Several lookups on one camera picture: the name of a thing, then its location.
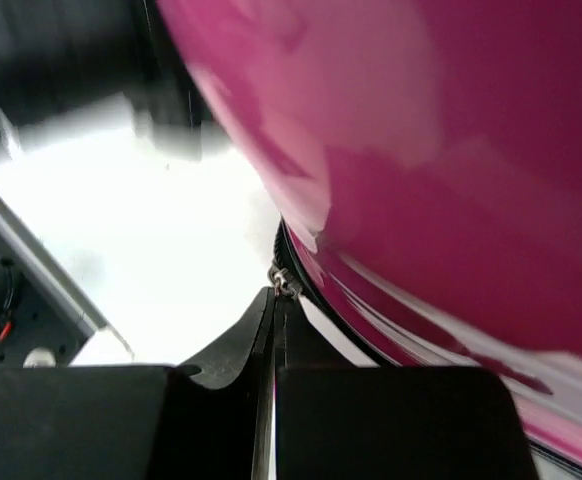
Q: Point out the pink teal kids suitcase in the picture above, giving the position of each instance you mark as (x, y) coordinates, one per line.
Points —
(426, 159)

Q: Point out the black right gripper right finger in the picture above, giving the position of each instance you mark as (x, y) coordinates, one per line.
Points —
(335, 420)

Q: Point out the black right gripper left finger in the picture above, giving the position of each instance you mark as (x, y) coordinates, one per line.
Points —
(197, 420)

